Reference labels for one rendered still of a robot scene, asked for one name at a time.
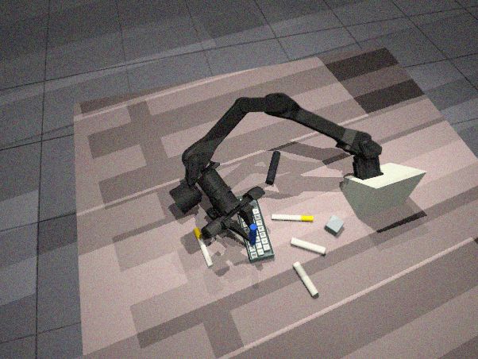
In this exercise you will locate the blue stylus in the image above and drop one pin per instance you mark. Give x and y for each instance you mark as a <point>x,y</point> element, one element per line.
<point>252,234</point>

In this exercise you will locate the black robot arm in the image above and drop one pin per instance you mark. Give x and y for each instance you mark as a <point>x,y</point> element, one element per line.
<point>366,163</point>

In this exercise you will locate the grey keyboard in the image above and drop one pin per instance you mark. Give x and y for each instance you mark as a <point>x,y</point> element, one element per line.
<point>262,250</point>

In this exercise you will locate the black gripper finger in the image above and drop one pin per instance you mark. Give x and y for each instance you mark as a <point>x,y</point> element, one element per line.
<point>247,216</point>
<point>235,227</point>

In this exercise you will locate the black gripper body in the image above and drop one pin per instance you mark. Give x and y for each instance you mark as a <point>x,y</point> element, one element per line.
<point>225,202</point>

